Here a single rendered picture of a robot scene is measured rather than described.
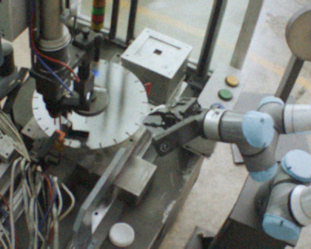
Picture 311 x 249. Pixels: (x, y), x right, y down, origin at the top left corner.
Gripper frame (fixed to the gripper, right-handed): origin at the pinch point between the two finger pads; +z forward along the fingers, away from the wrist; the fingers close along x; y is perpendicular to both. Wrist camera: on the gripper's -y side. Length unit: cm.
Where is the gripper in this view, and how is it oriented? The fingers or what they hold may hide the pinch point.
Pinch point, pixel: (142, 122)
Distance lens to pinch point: 117.4
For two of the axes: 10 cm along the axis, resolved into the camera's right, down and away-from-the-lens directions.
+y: 5.8, -5.8, 5.7
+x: -3.4, -8.1, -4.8
